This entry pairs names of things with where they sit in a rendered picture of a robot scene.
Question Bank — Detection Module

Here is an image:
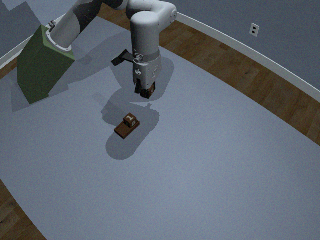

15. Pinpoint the brown cube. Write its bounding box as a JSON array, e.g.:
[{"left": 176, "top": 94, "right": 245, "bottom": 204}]
[
  {"left": 148, "top": 84, "right": 155, "bottom": 97},
  {"left": 123, "top": 113, "right": 137, "bottom": 129}
]

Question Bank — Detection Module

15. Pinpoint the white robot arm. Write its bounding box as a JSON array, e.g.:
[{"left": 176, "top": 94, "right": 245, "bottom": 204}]
[{"left": 45, "top": 0, "right": 177, "bottom": 66}]

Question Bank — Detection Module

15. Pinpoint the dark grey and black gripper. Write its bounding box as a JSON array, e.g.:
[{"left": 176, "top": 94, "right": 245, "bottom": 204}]
[{"left": 133, "top": 51, "right": 162, "bottom": 99}]

